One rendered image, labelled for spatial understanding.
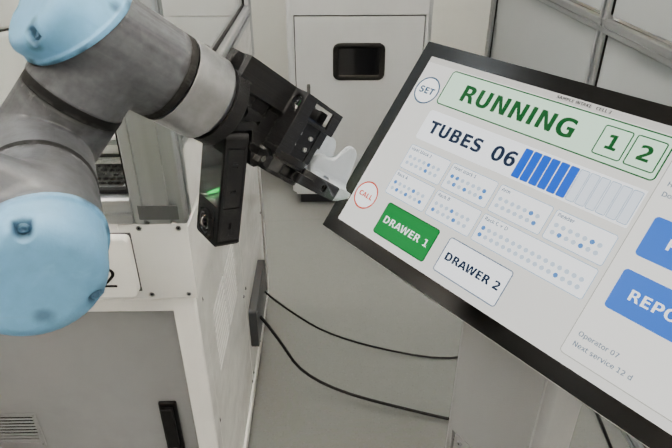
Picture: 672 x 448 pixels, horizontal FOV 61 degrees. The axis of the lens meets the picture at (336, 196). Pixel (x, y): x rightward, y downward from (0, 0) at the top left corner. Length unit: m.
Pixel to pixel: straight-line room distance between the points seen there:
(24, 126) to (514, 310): 0.50
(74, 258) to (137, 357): 0.81
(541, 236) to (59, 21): 0.51
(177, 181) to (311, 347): 1.25
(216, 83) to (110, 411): 0.88
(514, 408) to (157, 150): 0.62
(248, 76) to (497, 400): 0.60
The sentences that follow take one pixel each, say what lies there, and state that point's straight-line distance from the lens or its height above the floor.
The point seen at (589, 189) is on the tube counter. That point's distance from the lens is 0.68.
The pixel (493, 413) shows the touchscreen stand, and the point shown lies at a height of 0.72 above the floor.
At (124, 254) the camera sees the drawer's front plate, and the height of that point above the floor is 0.90.
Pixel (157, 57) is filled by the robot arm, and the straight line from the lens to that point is 0.44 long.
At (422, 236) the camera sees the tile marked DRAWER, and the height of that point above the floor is 1.01.
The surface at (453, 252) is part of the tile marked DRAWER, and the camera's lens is 0.71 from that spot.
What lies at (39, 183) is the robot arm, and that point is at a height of 1.27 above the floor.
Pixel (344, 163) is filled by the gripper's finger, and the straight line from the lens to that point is 0.60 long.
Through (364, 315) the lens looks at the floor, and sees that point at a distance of 2.15.
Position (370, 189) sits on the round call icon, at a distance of 0.81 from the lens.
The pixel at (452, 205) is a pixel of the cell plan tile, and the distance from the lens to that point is 0.73.
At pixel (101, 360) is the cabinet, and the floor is 0.65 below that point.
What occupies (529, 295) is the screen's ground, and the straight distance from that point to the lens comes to 0.67.
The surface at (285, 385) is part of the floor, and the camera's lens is 1.91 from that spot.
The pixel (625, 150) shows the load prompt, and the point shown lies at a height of 1.15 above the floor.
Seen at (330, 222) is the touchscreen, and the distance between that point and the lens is 0.83.
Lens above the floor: 1.41
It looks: 29 degrees down
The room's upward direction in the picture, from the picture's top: straight up
